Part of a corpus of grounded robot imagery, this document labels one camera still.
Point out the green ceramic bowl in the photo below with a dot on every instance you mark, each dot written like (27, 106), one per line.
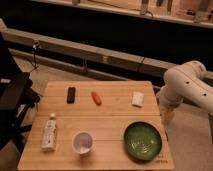
(142, 141)

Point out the white ceramic cup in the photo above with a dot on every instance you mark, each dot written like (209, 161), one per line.
(82, 143)

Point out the black eraser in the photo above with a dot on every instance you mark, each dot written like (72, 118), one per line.
(71, 95)

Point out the orange carrot toy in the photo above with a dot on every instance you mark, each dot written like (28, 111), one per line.
(96, 98)

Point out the black chair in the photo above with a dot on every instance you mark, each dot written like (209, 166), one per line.
(16, 97)

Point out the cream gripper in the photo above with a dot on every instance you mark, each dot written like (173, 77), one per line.
(167, 116)

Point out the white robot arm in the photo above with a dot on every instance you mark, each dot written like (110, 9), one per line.
(184, 81)

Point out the white tube bottle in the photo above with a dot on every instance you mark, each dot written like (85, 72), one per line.
(49, 134)

